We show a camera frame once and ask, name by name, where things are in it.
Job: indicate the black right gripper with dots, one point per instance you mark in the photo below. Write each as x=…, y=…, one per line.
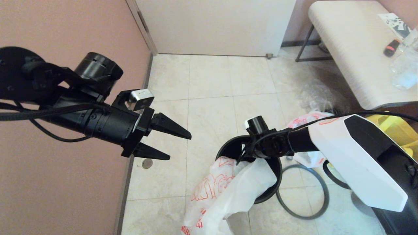
x=271, y=147

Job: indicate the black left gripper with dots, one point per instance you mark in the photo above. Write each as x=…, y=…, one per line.
x=111, y=125

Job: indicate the bottle-filled white orange trash bag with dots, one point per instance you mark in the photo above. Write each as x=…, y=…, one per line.
x=310, y=156

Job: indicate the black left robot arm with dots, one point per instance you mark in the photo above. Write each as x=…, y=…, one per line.
x=19, y=75

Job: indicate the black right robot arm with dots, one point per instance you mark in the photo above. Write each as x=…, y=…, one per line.
x=359, y=163

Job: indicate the black round trash bin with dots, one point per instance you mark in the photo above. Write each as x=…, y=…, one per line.
x=228, y=148

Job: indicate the clear crumpled plastic bag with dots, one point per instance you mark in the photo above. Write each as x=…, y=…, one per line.
x=315, y=94

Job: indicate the yellow fabric tote bag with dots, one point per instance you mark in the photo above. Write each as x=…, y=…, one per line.
x=398, y=133

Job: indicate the round metal floor drain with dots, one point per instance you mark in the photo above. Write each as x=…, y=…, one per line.
x=147, y=163

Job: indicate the white door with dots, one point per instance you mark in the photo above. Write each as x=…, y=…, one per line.
x=212, y=26

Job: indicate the black metal table leg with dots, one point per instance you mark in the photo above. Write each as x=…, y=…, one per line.
x=303, y=47

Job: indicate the grey white shoe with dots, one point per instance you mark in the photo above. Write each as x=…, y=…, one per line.
x=323, y=47

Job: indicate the light wood table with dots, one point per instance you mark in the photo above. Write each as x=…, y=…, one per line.
x=352, y=49

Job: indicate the clear plastic water bottle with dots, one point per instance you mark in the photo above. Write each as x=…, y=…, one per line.
x=409, y=40
x=405, y=78

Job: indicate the black orange marker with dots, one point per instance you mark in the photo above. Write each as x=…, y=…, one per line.
x=391, y=48

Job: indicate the black white printed booklet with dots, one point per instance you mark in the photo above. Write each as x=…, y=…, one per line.
x=395, y=22

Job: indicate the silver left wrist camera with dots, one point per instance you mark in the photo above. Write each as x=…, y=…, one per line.
x=141, y=99

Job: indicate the grey door frame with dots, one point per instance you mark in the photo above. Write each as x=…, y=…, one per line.
x=145, y=32

